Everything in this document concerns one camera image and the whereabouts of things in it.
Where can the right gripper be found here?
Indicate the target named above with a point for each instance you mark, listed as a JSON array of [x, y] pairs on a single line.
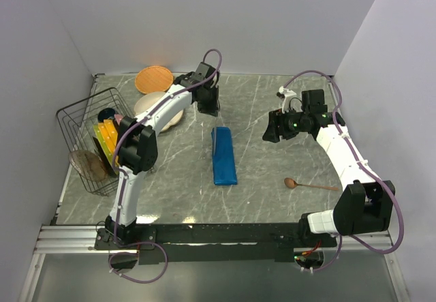
[[276, 118]]

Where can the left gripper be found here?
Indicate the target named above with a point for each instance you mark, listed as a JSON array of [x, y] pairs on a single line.
[[213, 109]]

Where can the wooden spoon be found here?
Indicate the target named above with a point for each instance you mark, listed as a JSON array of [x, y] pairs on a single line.
[[292, 184]]

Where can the blue cloth napkin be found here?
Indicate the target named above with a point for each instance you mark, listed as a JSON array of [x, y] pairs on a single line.
[[224, 167]]

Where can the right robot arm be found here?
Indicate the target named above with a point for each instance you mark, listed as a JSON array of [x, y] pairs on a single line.
[[365, 205]]

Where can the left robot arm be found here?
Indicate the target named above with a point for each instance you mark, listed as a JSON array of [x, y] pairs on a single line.
[[136, 149]]

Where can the orange woven round mat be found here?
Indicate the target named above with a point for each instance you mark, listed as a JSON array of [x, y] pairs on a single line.
[[153, 79]]

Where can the cream divided plate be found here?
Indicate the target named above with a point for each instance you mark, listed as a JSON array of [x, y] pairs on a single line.
[[149, 101]]

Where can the pink plate in rack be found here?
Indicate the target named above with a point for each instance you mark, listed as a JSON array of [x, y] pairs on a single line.
[[118, 118]]

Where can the yellow plate in rack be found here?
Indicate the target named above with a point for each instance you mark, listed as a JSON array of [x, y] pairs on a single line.
[[107, 136]]

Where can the dark blue bowl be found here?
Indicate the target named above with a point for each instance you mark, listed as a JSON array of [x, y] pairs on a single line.
[[106, 114]]

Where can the green plate in rack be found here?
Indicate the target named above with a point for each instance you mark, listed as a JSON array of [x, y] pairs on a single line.
[[106, 163]]

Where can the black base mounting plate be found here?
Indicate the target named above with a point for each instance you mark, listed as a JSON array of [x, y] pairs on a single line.
[[212, 242]]

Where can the brown wooden plate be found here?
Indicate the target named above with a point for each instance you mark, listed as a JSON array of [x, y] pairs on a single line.
[[88, 165]]

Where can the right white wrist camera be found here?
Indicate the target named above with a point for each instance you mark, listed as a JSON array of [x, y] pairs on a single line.
[[286, 95]]

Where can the black wire dish rack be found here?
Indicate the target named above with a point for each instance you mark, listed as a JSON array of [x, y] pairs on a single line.
[[76, 121]]

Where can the aluminium rail frame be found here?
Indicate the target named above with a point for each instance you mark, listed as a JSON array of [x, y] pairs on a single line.
[[80, 239]]

